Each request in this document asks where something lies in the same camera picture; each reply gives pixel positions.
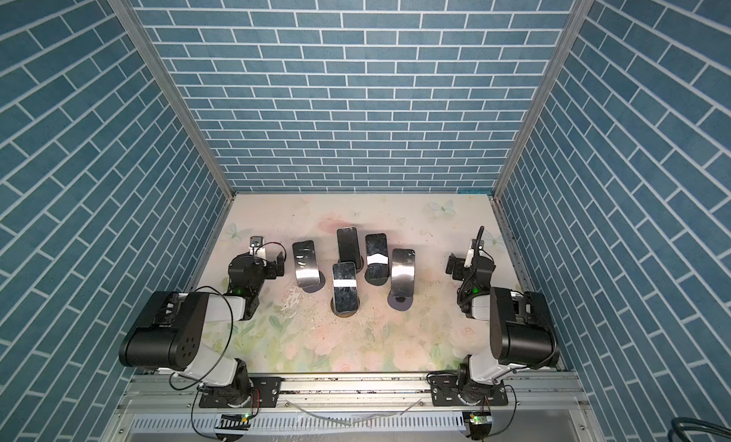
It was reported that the purple phone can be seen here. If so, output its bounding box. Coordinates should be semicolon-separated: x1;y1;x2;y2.
292;240;325;293

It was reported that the black phone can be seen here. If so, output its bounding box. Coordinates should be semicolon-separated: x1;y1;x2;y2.
365;233;390;272
390;249;416;300

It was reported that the teal phone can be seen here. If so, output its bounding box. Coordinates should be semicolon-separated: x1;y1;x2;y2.
332;262;360;312
336;227;361;269

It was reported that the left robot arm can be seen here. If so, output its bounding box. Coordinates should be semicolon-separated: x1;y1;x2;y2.
119;245;287;413

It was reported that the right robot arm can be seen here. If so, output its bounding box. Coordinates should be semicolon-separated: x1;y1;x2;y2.
426;255;560;407

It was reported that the dark grey stand back right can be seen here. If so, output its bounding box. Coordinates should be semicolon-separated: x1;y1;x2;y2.
365;268;389;286

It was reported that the wooden stand front centre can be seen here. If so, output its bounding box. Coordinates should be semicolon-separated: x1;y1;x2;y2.
330;299;358;318

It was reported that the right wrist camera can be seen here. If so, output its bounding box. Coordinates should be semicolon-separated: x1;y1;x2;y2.
464;239;479;268

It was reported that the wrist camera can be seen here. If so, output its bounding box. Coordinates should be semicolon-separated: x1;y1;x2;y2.
464;239;479;268
249;236;267;259

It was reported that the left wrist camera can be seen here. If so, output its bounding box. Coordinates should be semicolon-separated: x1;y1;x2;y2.
249;236;267;259

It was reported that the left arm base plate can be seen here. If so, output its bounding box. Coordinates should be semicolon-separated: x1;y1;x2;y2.
198;377;283;410

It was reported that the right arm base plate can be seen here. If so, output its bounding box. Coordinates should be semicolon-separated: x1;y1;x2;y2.
426;372;508;407

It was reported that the grey cable on rail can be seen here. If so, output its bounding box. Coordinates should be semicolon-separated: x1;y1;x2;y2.
284;398;425;429

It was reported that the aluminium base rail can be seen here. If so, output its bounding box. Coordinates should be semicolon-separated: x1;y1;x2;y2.
113;370;595;415

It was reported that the black cable bottom right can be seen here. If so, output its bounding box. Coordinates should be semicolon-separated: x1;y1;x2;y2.
666;416;731;442

